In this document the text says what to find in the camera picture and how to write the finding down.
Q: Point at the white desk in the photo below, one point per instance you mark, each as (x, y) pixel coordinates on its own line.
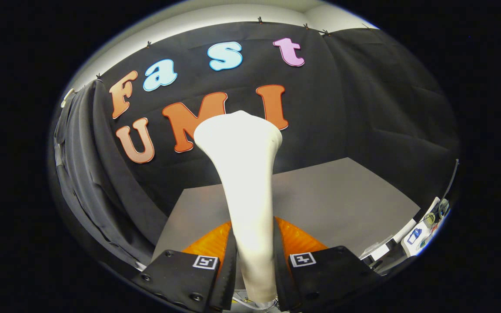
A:
(424, 237)

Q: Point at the small blue item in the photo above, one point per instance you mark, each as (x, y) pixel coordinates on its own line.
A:
(414, 236)

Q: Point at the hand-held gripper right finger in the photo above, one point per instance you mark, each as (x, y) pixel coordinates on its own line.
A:
(282, 278)

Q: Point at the white garment steamer head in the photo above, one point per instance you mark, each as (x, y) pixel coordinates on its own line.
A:
(242, 174)

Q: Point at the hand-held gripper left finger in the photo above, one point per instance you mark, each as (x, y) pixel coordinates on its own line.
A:
(224, 278)

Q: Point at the grey cabinet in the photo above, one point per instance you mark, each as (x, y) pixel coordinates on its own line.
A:
(333, 204)

